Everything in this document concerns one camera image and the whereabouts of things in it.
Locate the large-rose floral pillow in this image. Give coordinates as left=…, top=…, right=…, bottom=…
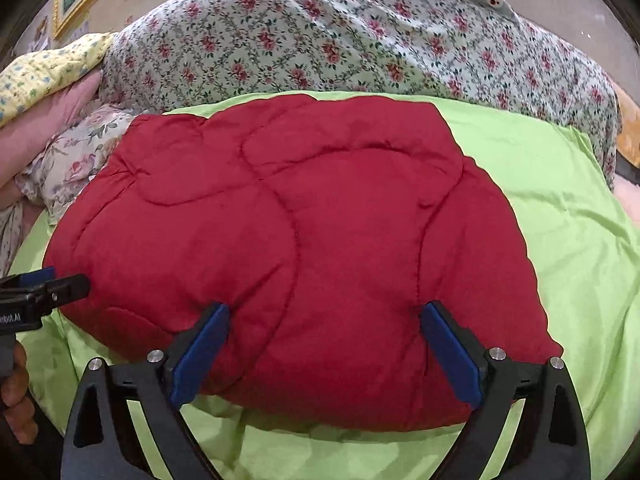
left=15, top=109, right=152, bottom=227

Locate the yellow floral pillow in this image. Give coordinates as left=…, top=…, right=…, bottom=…
left=0, top=32, right=119, bottom=129

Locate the red puffer jacket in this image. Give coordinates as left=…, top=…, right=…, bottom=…
left=42, top=94, right=564, bottom=434

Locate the pink pillow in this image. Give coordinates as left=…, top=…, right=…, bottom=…
left=0, top=67, right=104, bottom=197

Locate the orange cloth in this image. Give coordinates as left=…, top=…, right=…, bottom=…
left=611, top=81, right=640, bottom=172

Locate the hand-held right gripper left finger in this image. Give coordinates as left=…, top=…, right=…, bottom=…
left=60, top=301, right=232, bottom=480

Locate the small-flower floral quilt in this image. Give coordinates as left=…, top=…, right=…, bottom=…
left=97, top=0, right=624, bottom=192

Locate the person's left hand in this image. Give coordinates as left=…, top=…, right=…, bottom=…
left=0, top=342, right=40, bottom=447

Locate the light green bed sheet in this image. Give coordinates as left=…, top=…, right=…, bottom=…
left=10, top=90, right=640, bottom=480

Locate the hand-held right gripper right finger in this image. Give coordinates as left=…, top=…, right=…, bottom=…
left=419, top=300, right=592, bottom=480

